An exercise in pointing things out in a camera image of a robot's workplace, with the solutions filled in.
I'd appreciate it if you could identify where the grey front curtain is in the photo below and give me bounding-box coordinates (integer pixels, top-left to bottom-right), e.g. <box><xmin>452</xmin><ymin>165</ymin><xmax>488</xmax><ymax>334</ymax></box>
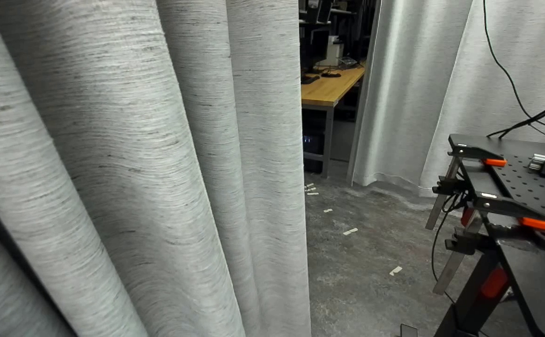
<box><xmin>0</xmin><ymin>0</ymin><xmax>312</xmax><ymax>337</ymax></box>

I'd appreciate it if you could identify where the grey curtain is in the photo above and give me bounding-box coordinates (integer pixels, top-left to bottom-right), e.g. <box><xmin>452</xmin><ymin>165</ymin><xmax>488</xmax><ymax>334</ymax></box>
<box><xmin>349</xmin><ymin>0</ymin><xmax>545</xmax><ymax>195</ymax></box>
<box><xmin>0</xmin><ymin>0</ymin><xmax>312</xmax><ymax>337</ymax></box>

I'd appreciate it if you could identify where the wooden top desk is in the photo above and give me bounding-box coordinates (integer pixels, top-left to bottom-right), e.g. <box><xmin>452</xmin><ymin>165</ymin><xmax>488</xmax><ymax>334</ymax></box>
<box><xmin>302</xmin><ymin>66</ymin><xmax>366</xmax><ymax>178</ymax></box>

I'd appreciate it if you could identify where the grey back curtain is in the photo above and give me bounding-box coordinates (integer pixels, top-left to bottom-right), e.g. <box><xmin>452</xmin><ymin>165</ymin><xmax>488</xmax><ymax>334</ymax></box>
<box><xmin>349</xmin><ymin>0</ymin><xmax>545</xmax><ymax>195</ymax></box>

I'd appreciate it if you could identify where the black perforated work table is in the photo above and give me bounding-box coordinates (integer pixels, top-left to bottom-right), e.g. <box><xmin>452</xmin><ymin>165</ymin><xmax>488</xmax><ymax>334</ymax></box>
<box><xmin>435</xmin><ymin>135</ymin><xmax>545</xmax><ymax>337</ymax></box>

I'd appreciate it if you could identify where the orange handled clamp upper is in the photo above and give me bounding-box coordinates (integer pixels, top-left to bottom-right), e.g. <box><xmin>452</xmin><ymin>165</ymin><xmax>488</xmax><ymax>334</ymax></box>
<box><xmin>454</xmin><ymin>145</ymin><xmax>508</xmax><ymax>167</ymax></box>

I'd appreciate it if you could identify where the orange handled clamp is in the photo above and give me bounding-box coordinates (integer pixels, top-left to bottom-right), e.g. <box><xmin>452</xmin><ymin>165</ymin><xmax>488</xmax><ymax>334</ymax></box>
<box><xmin>476</xmin><ymin>199</ymin><xmax>545</xmax><ymax>235</ymax></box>
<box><xmin>454</xmin><ymin>145</ymin><xmax>508</xmax><ymax>167</ymax></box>

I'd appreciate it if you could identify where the orange handled clamp lower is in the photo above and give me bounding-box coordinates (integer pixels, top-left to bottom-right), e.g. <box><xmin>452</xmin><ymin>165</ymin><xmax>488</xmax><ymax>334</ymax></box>
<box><xmin>476</xmin><ymin>199</ymin><xmax>545</xmax><ymax>235</ymax></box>

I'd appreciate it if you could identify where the black hanging cable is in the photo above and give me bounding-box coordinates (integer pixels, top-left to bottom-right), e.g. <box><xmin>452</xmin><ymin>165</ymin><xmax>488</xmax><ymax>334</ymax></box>
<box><xmin>480</xmin><ymin>0</ymin><xmax>545</xmax><ymax>137</ymax></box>

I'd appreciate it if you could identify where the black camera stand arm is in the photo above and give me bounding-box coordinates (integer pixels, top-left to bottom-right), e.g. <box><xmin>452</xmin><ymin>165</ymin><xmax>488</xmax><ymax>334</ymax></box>
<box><xmin>488</xmin><ymin>111</ymin><xmax>545</xmax><ymax>139</ymax></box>

